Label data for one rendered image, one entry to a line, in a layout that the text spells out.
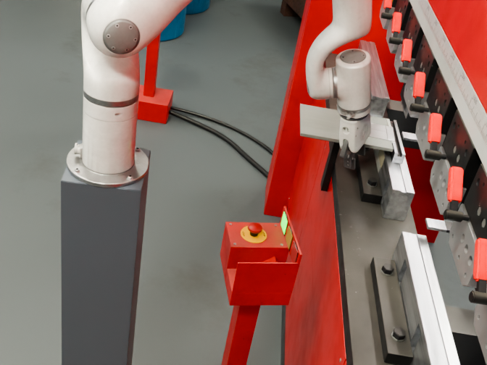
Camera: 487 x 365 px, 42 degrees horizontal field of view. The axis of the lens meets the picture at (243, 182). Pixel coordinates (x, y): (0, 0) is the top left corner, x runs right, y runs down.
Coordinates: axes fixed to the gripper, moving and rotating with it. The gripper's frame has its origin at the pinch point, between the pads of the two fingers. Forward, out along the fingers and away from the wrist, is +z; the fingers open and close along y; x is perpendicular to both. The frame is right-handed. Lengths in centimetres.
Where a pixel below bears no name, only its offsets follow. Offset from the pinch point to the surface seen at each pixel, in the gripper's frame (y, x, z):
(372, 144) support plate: 8.4, -1.5, 1.9
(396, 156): 8.8, -8.3, 4.1
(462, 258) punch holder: -45, -42, -29
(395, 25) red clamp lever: 30.2, 1.9, -22.8
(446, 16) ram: 9.7, -18.1, -40.4
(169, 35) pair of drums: 181, 234, 114
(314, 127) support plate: 4.5, 14.4, -1.8
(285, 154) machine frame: 64, 66, 75
